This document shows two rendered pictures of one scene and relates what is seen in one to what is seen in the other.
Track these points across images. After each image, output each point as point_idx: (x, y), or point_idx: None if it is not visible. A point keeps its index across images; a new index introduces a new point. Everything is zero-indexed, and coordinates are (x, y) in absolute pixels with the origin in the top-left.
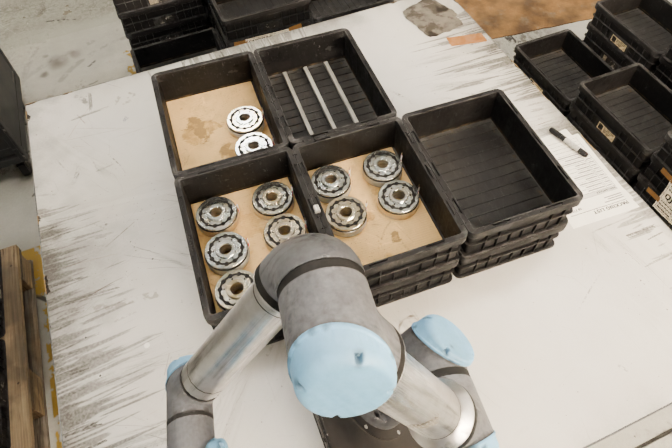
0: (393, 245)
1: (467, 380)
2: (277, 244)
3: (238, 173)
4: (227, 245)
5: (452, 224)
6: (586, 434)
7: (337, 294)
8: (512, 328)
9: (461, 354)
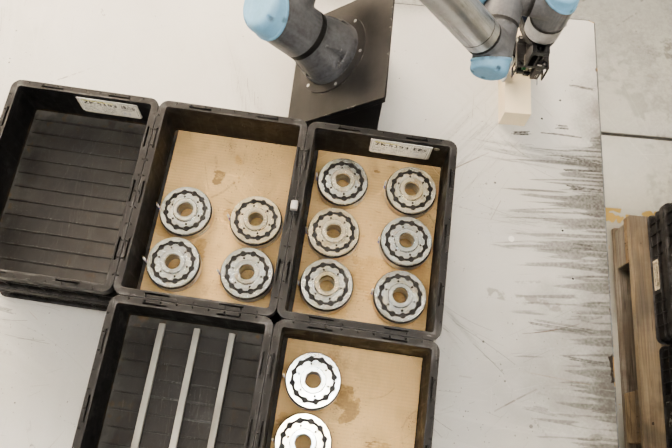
0: (227, 169)
1: None
2: (348, 220)
3: None
4: None
5: (164, 128)
6: None
7: None
8: (162, 83)
9: None
